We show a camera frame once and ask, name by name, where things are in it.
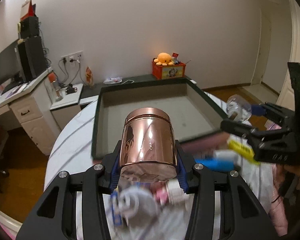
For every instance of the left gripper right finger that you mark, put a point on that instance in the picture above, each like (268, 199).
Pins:
(241, 214)

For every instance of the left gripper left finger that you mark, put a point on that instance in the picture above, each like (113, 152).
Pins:
(54, 215)

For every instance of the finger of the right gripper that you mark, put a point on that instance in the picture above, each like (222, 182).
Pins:
(253, 135)
(275, 113)

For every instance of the yellow highlighter marker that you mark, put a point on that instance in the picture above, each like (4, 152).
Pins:
(240, 146)

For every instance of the clear plastic bottle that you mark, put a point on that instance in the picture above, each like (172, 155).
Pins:
(238, 109)

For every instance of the blue usb hub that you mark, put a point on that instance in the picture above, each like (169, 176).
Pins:
(114, 205)

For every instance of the pink storage box tray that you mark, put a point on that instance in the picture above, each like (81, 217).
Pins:
(191, 112)

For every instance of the pink block toy figure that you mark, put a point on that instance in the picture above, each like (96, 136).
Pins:
(168, 192)

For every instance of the white round plug device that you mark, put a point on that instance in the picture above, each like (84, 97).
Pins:
(136, 202)

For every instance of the rose gold metal can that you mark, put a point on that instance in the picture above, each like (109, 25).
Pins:
(148, 152)

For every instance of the red toy box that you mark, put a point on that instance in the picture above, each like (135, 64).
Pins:
(168, 72)

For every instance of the white nightstand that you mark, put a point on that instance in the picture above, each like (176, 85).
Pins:
(64, 110)

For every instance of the white desk with drawers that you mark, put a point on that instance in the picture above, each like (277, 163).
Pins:
(30, 104)

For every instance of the orange octopus plush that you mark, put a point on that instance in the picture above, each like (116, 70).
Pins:
(163, 59)

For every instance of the small black webcam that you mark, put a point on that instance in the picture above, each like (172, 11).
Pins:
(70, 89)

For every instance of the black low cabinet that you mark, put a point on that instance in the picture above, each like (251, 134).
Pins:
(90, 94)

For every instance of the bottle with orange cap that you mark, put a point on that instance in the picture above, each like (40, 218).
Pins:
(55, 86)

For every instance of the red snack bag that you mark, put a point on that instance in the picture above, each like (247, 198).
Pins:
(89, 77)

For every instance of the tissue packet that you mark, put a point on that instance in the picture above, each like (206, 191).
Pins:
(112, 80)

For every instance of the black computer monitor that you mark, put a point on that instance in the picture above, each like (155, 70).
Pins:
(10, 67)

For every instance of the black computer tower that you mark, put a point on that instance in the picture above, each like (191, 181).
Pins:
(31, 58)

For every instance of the black speaker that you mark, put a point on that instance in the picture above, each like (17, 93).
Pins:
(29, 27)

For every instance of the red desk calendar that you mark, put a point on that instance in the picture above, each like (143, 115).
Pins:
(27, 10)

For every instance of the wall power outlet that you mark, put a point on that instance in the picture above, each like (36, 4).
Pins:
(73, 56)

